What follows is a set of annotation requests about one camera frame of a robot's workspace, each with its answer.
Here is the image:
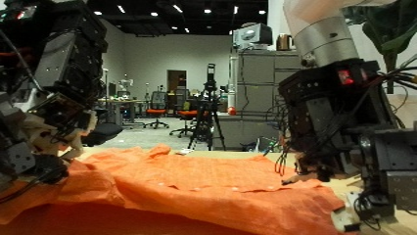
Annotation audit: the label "orange button-up shirt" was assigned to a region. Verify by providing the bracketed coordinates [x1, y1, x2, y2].
[0, 143, 362, 235]

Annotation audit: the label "background work desk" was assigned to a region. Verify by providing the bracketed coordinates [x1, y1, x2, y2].
[96, 97, 148, 127]

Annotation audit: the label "low grey counter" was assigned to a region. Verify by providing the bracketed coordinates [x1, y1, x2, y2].
[213, 112, 283, 152]

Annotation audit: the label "tall grey filing cabinet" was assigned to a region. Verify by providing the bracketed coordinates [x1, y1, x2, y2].
[235, 48, 303, 116]

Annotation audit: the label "black office chair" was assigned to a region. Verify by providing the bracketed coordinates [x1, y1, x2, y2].
[80, 107, 125, 148]

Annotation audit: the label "orange seat office chair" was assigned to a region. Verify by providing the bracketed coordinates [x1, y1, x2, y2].
[168, 100, 200, 138]
[144, 90, 170, 130]

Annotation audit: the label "brown door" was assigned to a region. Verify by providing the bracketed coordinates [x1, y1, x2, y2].
[166, 69, 189, 95]

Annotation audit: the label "metal electric kettle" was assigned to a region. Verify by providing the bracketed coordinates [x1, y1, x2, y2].
[274, 32, 297, 52]

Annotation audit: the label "green leafy plant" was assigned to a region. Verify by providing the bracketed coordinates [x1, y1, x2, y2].
[341, 0, 417, 95]

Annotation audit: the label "grey box monitor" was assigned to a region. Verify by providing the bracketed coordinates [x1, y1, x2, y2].
[230, 22, 274, 51]

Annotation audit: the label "black camera tripod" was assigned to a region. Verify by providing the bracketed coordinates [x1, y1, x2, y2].
[186, 63, 227, 152]

